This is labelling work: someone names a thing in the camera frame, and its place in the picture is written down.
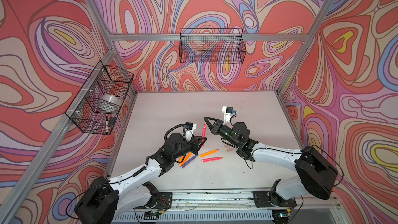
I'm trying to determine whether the pink highlighter pen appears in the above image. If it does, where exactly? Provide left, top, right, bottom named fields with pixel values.
left=202, top=124, right=207, bottom=138
left=202, top=157, right=223, bottom=163

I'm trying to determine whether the orange highlighter pen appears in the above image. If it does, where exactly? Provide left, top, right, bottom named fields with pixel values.
left=200, top=149, right=219, bottom=158

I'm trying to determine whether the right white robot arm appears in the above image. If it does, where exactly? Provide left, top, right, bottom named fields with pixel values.
left=204, top=117, right=338, bottom=207

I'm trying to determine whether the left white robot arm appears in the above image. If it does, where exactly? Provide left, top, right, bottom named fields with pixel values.
left=74, top=133, right=207, bottom=224

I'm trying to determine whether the purple pen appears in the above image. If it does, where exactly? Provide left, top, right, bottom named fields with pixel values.
left=181, top=156, right=198, bottom=168

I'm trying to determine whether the orange pen middle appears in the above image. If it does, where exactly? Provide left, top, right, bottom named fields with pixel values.
left=179, top=152, right=193, bottom=167

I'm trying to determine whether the white tape roll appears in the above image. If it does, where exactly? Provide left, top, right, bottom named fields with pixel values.
left=100, top=94, right=122, bottom=106

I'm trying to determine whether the aluminium front rail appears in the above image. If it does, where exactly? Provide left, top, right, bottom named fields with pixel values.
left=168, top=188, right=341, bottom=212

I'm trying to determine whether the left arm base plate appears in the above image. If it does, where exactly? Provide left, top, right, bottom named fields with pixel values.
left=134, top=192, right=173, bottom=210

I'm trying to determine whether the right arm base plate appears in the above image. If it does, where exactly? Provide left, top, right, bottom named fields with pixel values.
left=251, top=191, right=297, bottom=208

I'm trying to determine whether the black wire basket back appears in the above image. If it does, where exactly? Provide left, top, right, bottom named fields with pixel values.
left=179, top=27, right=247, bottom=64

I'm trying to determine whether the black wire basket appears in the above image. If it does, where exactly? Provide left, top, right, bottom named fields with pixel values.
left=65, top=61, right=134, bottom=135
left=179, top=27, right=247, bottom=64

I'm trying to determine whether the black wire basket left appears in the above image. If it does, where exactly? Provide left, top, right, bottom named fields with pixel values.
left=65, top=61, right=134, bottom=135

